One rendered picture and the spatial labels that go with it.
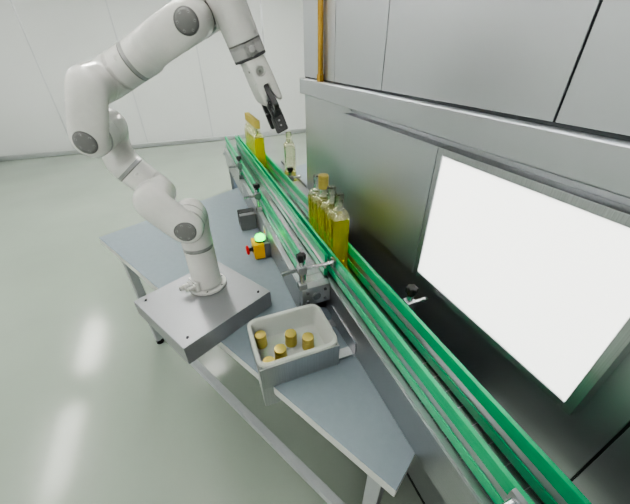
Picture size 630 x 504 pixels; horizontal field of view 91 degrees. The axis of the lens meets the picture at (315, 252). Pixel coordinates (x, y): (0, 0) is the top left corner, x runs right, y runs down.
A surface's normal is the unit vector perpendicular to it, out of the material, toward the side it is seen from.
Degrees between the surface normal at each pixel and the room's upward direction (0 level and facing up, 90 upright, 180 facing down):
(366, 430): 0
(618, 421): 90
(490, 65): 90
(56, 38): 90
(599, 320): 90
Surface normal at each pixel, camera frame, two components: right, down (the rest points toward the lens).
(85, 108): 0.13, 0.63
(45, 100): 0.37, 0.51
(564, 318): -0.93, 0.21
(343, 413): -0.01, -0.84
